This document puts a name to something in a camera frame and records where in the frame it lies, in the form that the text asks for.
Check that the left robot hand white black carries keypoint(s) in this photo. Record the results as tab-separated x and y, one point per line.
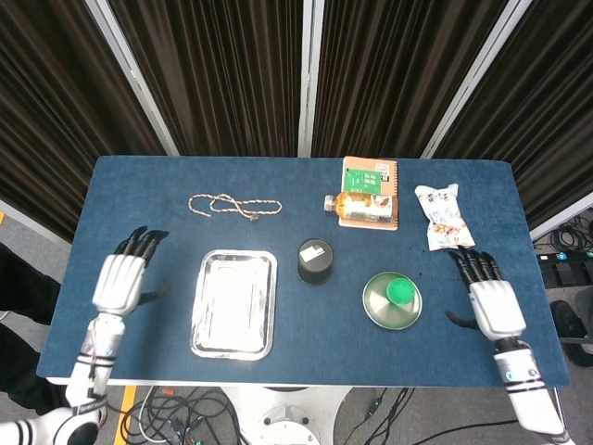
118	283

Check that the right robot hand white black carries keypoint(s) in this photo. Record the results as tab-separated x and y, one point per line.
495	310

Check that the green ball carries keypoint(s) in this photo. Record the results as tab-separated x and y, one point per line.
398	292

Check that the black cylindrical jar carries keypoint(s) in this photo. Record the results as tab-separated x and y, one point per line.
315	262

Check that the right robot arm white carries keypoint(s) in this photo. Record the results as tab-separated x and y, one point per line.
523	385

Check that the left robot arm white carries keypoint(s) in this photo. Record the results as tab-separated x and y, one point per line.
92	371

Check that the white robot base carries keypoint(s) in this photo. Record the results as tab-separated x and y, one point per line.
287	417

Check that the black power strip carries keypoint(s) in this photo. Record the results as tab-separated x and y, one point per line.
563	256

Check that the bystander in black clothes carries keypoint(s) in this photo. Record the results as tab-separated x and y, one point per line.
23	287

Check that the white snack packet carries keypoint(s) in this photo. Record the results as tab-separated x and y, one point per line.
445	218

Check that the round steel plate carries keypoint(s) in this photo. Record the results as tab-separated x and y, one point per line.
380	310

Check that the rectangular steel tray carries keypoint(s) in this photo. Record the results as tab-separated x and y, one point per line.
231	306

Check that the tea bottle with label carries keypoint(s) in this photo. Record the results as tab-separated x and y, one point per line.
366	207

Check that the dark pleated curtain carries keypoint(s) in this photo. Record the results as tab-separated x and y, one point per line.
398	74
55	116
546	116
218	74

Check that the blue table cloth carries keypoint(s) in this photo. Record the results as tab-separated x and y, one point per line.
315	334

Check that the brown spiral notebook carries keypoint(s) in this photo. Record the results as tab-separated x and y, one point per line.
370	174

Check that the white partition frame post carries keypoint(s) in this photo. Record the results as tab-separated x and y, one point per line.
309	74
134	76
477	76

